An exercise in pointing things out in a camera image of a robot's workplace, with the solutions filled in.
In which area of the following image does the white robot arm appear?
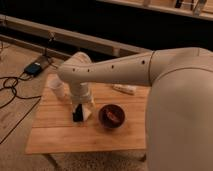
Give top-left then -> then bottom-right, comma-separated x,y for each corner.
58,47 -> 213,171

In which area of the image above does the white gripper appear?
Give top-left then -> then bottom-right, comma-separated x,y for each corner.
69,83 -> 94,122

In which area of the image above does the dark red bowl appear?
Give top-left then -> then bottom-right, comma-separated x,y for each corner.
98,104 -> 125,129

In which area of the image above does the black floor cable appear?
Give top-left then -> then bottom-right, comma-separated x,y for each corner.
0,73 -> 43,145

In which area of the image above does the white ceramic cup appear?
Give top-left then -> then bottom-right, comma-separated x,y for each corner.
47,79 -> 65,99

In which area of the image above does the long wooden bench rail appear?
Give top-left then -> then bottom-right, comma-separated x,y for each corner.
0,14 -> 149,57

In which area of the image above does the black power adapter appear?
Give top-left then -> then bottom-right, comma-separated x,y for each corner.
24,63 -> 42,76

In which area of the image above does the wooden table top board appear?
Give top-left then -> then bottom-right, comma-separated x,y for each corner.
26,83 -> 149,154

